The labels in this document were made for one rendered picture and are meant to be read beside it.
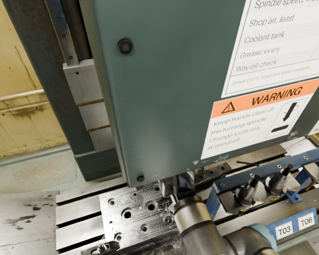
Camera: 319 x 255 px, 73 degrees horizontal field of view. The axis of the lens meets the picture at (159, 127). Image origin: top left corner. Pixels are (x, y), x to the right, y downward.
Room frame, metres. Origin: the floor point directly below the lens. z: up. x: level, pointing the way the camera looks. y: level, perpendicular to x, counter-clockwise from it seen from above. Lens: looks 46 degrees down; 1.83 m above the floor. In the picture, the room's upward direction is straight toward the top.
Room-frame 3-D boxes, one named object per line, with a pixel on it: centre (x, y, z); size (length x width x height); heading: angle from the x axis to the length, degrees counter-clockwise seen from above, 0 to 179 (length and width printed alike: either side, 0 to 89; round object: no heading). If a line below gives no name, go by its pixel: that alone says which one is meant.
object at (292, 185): (0.36, -0.42, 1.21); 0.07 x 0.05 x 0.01; 19
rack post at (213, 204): (0.34, -0.19, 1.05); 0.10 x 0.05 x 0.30; 19
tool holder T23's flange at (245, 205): (0.31, -0.26, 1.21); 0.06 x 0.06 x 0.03
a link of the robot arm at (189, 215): (0.19, -0.08, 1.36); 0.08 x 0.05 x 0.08; 109
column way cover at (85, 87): (0.80, 0.14, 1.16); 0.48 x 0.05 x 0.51; 109
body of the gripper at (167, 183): (0.26, -0.05, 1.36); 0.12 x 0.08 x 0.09; 19
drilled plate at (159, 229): (0.36, 0.08, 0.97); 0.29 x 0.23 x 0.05; 109
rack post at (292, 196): (0.48, -0.61, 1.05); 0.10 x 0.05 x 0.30; 19
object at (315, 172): (0.39, -0.52, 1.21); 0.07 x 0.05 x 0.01; 19
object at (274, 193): (0.34, -0.37, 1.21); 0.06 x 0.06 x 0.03
